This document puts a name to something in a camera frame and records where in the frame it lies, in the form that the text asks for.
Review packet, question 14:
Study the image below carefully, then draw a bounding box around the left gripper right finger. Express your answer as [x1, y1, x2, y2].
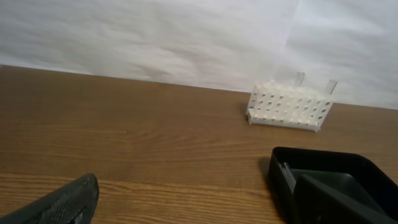
[292, 173, 398, 224]

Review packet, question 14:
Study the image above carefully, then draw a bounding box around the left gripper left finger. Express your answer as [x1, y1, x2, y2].
[0, 172, 100, 224]

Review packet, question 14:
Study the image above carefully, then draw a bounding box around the black tray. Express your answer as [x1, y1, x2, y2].
[267, 146, 398, 224]

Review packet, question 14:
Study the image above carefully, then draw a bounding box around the white test tube rack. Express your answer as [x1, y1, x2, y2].
[245, 80, 335, 133]

